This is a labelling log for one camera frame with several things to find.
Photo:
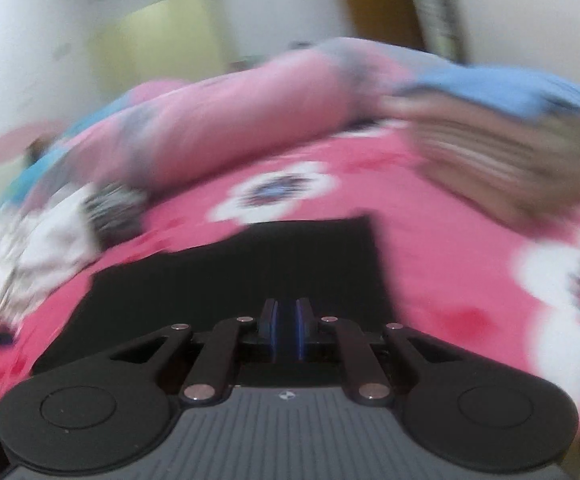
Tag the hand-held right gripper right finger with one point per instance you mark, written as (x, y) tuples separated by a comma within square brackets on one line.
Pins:
[(304, 327)]

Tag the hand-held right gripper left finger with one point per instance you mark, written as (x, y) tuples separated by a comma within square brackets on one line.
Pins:
[(271, 327)]

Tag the black t-shirt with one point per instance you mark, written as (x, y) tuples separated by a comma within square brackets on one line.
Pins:
[(270, 265)]

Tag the grey garment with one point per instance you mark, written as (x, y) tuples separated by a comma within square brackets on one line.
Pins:
[(114, 212)]

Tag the pink floral bed sheet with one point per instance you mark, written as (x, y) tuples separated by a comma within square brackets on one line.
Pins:
[(445, 260)]

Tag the pink grey rolled duvet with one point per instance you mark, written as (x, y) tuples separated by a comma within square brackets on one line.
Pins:
[(250, 120)]

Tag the white garment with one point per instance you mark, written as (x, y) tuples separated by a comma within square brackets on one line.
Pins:
[(34, 250)]

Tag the cream folded blanket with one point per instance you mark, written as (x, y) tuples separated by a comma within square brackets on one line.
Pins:
[(435, 110)]

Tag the beige folded blanket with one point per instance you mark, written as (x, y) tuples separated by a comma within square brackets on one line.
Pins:
[(530, 205)]

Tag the pale yellow wardrobe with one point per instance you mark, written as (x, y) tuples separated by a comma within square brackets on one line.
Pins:
[(164, 40)]

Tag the blue folded cloth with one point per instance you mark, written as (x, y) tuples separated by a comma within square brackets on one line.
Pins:
[(500, 90)]

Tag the pink headboard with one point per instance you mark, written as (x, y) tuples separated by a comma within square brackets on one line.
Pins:
[(4, 147)]

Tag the brown wooden door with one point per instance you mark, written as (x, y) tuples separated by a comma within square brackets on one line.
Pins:
[(375, 0)]

